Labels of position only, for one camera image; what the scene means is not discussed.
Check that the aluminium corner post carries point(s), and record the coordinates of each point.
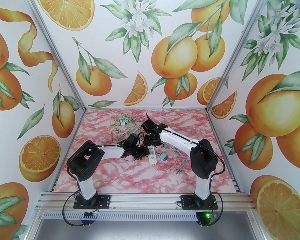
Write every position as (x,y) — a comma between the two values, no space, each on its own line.
(60,54)
(233,54)

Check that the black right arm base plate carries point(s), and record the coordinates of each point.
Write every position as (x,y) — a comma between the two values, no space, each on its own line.
(186,203)

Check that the white power strip blue sockets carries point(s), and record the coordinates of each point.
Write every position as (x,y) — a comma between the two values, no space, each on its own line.
(152,157)

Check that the perforated metal strip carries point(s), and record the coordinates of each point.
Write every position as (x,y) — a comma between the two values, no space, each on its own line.
(145,216)

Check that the black round controller with led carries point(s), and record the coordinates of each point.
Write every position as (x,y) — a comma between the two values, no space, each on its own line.
(204,220)

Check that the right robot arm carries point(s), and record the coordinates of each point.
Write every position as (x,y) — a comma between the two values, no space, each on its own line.
(204,159)

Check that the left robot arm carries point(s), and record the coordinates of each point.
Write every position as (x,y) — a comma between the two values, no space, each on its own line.
(86,161)

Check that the aluminium frame rail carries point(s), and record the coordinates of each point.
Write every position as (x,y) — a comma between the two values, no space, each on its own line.
(145,201)

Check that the small green circuit board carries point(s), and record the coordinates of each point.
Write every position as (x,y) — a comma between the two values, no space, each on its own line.
(91,214)

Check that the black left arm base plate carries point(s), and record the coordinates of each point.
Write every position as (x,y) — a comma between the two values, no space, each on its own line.
(105,201)

